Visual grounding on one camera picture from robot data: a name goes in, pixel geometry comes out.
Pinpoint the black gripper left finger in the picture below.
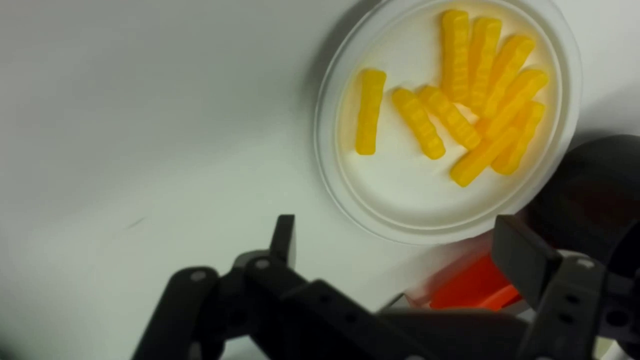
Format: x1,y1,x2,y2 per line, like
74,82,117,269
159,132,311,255
132,212,376,360

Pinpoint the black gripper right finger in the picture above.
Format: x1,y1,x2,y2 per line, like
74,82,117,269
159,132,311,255
492,214,610,360

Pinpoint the yellow crinkle toy fry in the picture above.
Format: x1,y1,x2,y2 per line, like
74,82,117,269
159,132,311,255
415,85,484,152
437,7,471,106
351,67,388,156
465,17,504,117
479,33,539,122
388,86,447,162
490,98,548,179
447,67,549,188

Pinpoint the white round plate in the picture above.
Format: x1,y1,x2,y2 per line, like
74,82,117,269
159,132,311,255
311,0,581,247

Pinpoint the orange toy carrot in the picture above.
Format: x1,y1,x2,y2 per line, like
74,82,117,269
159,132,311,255
426,248,521,313

